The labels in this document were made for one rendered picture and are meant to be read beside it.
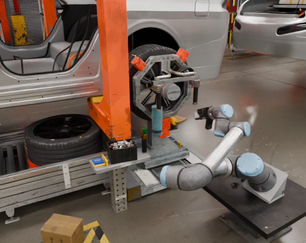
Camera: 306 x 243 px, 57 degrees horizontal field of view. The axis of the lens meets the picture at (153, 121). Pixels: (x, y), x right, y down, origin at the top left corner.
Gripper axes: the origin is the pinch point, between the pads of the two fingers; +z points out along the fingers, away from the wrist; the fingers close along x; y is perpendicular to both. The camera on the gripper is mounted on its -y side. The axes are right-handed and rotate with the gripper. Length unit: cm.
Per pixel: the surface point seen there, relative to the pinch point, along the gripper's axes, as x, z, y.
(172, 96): 6.4, 14.4, 21.4
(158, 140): 1, 63, -14
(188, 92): -20.0, 27.3, 23.1
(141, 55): 20, 24, 60
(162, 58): 6, 15, 53
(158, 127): 17.9, 27.7, -0.2
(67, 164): 92, 48, -11
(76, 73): 64, 64, 60
